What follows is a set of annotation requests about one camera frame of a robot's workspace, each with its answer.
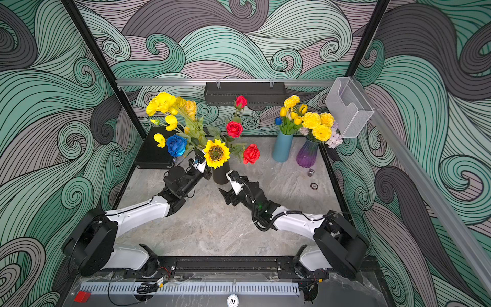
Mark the black cylindrical vase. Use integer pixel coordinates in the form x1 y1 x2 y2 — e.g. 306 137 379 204
212 162 230 185

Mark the yellow sunflower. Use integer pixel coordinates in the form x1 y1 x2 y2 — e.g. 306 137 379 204
203 139 230 169

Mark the yellow flower bunch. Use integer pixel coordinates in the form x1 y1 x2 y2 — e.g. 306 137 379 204
146 92 208 151

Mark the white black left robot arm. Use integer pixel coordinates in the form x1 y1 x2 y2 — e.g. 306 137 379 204
61 163 212 278

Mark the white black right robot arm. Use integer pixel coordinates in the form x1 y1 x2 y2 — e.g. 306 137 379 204
219 171 369 279

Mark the teal ceramic vase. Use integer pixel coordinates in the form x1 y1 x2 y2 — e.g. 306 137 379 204
272 132 294 162

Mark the purple glass vase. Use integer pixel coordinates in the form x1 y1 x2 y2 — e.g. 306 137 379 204
296 139 318 168

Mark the blue rose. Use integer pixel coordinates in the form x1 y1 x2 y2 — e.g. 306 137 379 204
166 135 187 157

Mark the red rose stem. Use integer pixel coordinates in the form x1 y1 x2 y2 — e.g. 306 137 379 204
214 95 260 168

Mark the black ribbed hard case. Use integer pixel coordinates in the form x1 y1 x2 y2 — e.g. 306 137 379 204
134 127 175 170

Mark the yellow tulip bouquet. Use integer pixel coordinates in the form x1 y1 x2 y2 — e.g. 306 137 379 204
274 95 308 136

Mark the black hanging tray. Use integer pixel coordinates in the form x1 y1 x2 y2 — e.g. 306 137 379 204
204 81 287 106

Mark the yellow carnation bouquet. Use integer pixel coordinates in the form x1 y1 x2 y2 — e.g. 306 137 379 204
299 112 343 148

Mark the red small block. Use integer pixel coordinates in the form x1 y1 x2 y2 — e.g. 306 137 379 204
74 291 91 303

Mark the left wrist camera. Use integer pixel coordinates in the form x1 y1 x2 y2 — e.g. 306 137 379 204
192 155 207 174

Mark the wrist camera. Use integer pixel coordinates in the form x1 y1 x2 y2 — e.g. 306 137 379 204
192 155 207 174
226 170 244 195

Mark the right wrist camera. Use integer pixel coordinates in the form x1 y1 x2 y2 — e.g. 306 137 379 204
226 170 244 195

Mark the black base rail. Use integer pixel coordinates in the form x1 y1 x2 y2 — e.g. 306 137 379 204
153 255 331 281

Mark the clear acrylic wall box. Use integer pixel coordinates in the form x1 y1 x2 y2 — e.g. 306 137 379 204
325 77 374 138

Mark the white slotted cable duct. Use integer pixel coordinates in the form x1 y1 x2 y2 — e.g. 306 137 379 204
79 281 300 296

